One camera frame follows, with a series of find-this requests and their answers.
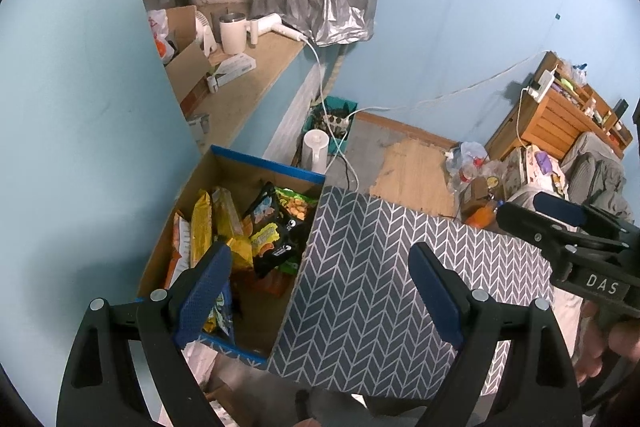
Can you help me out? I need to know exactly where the long yellow snack packet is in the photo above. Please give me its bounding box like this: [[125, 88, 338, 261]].
[[212, 187, 241, 240]]

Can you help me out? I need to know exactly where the person's right hand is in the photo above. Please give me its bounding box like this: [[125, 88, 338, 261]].
[[574, 301, 640, 385]]

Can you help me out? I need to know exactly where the clear red-capped bottle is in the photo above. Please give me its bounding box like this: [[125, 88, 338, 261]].
[[457, 164, 481, 192]]

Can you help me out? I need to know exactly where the grey duvet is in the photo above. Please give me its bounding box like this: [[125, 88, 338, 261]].
[[590, 157, 636, 223]]

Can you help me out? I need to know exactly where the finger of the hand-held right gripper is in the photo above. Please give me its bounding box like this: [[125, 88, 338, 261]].
[[532, 191, 640, 240], [496, 202, 627, 263]]

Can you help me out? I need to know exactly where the brown cardboard box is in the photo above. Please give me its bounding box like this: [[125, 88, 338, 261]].
[[162, 5, 213, 108]]

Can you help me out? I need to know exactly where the white patterned storage bag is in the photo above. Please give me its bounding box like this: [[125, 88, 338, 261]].
[[502, 144, 568, 198]]

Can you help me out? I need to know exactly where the teal snack packet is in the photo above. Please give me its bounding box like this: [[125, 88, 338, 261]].
[[202, 277, 236, 338]]

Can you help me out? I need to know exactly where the black noodle snack packet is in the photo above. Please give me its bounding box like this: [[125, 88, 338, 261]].
[[250, 219, 306, 278], [243, 182, 281, 238]]

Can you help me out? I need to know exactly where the long white wall cable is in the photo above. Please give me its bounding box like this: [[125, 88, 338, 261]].
[[350, 51, 551, 114]]

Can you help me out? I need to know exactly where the grey pillow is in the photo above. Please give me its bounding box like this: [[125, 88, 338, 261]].
[[560, 132, 626, 202]]

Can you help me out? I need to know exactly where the blue-rimmed cardboard box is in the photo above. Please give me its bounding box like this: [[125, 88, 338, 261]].
[[136, 144, 327, 363]]

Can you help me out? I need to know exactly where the orange cartoon crisps packet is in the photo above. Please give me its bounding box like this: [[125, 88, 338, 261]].
[[260, 272, 291, 298]]

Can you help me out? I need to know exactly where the green packet with orange puffs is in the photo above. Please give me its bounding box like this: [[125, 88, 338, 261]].
[[275, 188, 318, 220]]

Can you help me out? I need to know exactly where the brown cardboard floor sheet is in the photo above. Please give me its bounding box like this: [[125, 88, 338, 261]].
[[369, 139, 462, 219]]

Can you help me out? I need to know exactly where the white hair dryer cable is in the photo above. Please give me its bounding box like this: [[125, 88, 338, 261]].
[[299, 36, 332, 124]]

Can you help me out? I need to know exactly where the white carton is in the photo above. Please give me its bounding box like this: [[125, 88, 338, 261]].
[[206, 53, 257, 88]]

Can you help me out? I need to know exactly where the orange drink bottle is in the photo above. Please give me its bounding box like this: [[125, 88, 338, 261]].
[[465, 202, 502, 229]]

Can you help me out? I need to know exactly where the white mug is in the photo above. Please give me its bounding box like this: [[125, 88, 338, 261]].
[[220, 12, 249, 55]]

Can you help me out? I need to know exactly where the clear plastic bag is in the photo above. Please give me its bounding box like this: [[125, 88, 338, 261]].
[[560, 63, 588, 88], [446, 141, 488, 168]]

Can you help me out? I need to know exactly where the wooden headboard shelf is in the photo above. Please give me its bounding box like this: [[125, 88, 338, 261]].
[[485, 51, 630, 162]]

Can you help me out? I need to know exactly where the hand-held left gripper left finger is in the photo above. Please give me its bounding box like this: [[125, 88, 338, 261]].
[[56, 241, 235, 427]]

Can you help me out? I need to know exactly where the small white fan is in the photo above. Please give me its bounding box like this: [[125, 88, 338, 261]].
[[192, 12, 221, 58]]

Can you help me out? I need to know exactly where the white cylindrical pitcher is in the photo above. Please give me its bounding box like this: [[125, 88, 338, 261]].
[[300, 129, 331, 175]]

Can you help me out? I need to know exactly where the brown jar yellow lid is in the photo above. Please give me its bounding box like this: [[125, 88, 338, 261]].
[[480, 174, 501, 202]]

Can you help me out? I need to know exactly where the white plastic bag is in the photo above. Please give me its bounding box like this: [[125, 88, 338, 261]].
[[146, 8, 176, 65]]

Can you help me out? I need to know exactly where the yellow biscuit packet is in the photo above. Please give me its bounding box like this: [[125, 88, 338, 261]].
[[190, 189, 216, 268]]

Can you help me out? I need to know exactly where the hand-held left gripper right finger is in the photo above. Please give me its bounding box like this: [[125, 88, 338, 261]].
[[407, 242, 583, 427]]

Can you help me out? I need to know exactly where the white hair dryer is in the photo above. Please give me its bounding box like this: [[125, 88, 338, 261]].
[[248, 13, 306, 46]]

